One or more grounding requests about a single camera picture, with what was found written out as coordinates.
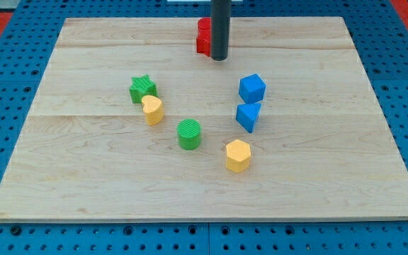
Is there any blue perforated metal table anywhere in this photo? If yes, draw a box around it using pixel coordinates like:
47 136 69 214
0 0 408 254

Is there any blue triangular prism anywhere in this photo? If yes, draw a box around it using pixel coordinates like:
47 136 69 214
236 103 261 133

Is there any blue cube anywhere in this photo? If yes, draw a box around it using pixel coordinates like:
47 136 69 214
239 74 266 103

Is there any red block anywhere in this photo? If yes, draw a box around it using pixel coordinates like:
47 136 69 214
195 17 211 57

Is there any green cylinder block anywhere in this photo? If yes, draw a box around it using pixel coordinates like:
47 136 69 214
176 118 201 150

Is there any light wooden board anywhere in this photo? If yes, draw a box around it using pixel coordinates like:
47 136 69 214
0 16 408 223

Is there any yellow hexagon block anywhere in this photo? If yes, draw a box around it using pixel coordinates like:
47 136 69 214
225 140 251 173

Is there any yellow heart block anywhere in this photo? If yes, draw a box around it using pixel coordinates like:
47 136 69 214
142 95 164 126

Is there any green star block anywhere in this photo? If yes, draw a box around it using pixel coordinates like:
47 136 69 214
129 74 157 103

